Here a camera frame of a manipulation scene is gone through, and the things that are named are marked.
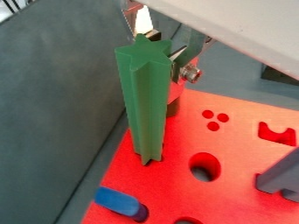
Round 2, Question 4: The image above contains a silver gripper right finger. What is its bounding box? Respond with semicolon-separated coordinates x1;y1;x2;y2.
169;28;216;83

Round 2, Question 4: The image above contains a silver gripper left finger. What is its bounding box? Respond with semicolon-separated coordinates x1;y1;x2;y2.
120;0;161;41

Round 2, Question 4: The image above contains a green star peg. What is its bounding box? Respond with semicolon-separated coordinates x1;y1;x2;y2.
115;34;172;165

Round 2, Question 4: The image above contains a red peg board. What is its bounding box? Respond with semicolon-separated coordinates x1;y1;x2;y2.
80;56;299;224

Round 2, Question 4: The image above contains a light blue arch block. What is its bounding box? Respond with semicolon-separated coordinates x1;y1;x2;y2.
256;147;299;203

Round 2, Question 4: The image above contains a dark blue peg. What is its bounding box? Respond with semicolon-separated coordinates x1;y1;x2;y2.
95;186;148;222

